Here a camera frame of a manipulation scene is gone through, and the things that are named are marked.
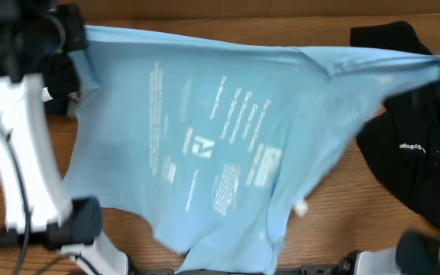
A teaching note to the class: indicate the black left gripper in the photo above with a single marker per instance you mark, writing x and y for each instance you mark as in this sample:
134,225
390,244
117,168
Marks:
70,20

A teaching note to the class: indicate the light blue t-shirt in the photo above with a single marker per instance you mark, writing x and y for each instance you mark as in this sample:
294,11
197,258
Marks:
213,143

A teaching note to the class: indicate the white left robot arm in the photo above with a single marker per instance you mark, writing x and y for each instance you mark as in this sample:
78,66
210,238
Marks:
36,38

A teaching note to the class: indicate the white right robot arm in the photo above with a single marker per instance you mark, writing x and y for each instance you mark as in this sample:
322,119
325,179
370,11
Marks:
414,254

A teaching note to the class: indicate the black folded shirt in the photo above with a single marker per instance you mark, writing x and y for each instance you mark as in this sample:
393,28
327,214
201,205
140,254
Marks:
60,80

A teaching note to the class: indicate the black polo shirt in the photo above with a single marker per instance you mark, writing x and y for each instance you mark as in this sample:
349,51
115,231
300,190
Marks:
402,149

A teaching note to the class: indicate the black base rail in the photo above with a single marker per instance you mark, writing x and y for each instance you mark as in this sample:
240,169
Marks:
303,270

